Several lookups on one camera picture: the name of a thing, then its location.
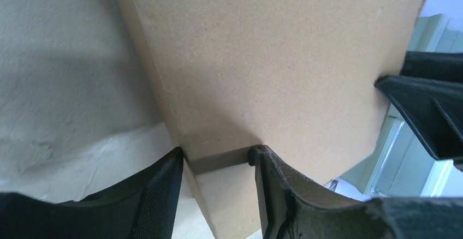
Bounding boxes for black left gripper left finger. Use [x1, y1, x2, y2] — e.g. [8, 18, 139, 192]
[1, 147, 183, 238]

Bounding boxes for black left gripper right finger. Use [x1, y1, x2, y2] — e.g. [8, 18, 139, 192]
[248, 145, 462, 238]

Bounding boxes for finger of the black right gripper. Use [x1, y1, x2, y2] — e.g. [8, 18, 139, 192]
[375, 51, 462, 165]

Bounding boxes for brown cardboard box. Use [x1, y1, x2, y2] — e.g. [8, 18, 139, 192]
[116, 0, 425, 238]

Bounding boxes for clear plastic storage bin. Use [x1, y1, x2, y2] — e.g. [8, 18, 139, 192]
[327, 14, 462, 201]

